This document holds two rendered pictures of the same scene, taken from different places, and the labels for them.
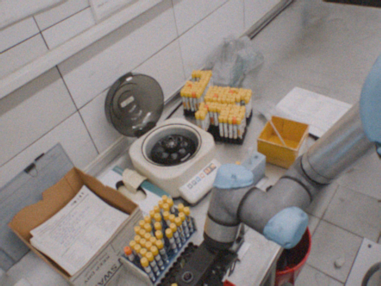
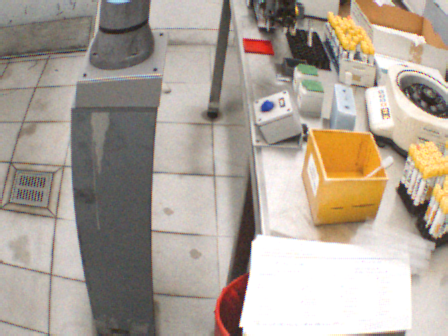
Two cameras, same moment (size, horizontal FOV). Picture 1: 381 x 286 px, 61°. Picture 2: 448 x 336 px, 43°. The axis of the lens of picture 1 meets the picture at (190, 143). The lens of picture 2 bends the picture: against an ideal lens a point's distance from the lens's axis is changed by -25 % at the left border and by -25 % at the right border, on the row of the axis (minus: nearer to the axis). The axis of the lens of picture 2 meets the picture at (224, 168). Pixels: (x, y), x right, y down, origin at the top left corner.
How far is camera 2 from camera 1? 1.64 m
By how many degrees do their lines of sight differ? 86
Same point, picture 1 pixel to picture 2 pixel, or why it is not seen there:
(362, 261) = (158, 58)
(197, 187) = (375, 95)
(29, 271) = not seen: hidden behind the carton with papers
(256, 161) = (341, 102)
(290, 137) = (345, 213)
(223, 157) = (397, 162)
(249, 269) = (260, 65)
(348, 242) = not seen: outside the picture
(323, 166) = not seen: outside the picture
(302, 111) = (365, 280)
